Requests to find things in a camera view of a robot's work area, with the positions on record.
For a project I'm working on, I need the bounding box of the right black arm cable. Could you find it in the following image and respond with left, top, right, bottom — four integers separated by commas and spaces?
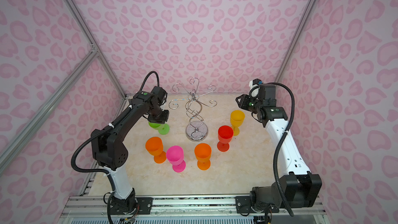
257, 82, 296, 217

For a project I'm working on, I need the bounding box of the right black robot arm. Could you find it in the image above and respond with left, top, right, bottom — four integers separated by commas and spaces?
235, 79, 322, 217

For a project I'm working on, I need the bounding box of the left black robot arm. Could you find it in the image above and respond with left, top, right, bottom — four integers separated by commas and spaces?
91, 86, 169, 213

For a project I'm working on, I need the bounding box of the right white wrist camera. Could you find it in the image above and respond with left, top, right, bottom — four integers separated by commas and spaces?
249, 78, 263, 99

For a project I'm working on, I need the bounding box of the green wine glass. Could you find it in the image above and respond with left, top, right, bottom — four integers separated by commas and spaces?
148, 122, 170, 135

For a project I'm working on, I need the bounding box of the yellow wine glass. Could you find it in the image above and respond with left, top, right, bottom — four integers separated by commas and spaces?
230, 110, 245, 136

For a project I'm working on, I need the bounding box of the red wine glass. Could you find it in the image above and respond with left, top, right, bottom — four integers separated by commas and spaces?
217, 125, 234, 152

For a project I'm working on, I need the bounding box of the orange wine glass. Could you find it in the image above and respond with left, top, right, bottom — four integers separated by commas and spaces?
194, 143, 212, 171
145, 137, 166, 164

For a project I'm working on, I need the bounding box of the pink wine glass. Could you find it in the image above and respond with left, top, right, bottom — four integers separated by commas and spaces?
166, 146, 186, 173

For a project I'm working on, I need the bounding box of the chrome wire glass rack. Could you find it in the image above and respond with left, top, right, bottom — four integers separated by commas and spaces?
168, 77, 217, 143

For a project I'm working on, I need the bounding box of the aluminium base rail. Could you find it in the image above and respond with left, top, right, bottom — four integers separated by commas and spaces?
58, 194, 330, 224

